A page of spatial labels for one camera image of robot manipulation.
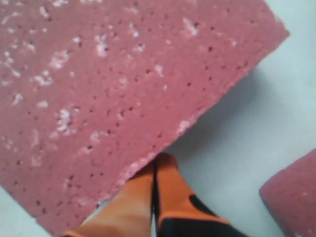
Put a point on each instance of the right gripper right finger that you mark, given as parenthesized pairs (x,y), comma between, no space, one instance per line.
(179,212)

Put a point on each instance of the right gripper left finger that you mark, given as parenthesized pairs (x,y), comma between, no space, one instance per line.
(128,214)

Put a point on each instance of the red brick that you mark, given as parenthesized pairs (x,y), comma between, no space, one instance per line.
(92,90)
(290,197)

